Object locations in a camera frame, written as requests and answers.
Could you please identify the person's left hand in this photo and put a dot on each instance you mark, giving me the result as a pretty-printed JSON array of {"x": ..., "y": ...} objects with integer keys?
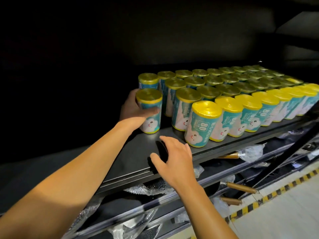
[{"x": 129, "y": 111}]

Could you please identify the person's right hand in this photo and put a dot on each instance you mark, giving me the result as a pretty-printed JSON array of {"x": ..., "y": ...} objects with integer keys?
[{"x": 178, "y": 164}]

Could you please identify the person's right thumb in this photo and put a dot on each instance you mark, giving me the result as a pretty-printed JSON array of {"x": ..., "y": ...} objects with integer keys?
[{"x": 158, "y": 163}]

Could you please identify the person's left thumb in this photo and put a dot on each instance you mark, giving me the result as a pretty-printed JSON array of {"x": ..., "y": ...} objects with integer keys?
[{"x": 149, "y": 112}]

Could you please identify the yellow bag roll teal label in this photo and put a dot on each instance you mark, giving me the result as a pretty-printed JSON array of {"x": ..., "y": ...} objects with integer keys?
[{"x": 150, "y": 102}]

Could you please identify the person's left forearm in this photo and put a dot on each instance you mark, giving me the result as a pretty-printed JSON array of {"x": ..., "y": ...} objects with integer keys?
[{"x": 74, "y": 176}]

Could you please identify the person's right forearm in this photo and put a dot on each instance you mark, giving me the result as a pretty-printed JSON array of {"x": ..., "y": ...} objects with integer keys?
[{"x": 209, "y": 214}]

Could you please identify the black metal shelf rack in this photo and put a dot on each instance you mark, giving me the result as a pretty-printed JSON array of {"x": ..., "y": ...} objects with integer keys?
[{"x": 134, "y": 159}]

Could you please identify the bubble wrap sheet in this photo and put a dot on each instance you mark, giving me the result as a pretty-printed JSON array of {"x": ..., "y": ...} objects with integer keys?
[{"x": 149, "y": 189}]

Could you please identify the rows of yellow bag rolls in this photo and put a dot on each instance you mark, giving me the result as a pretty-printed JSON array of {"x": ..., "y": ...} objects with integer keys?
[{"x": 231, "y": 102}]

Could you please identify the clear plastic bag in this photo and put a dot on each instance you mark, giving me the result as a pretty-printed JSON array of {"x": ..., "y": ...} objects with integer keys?
[{"x": 253, "y": 153}]

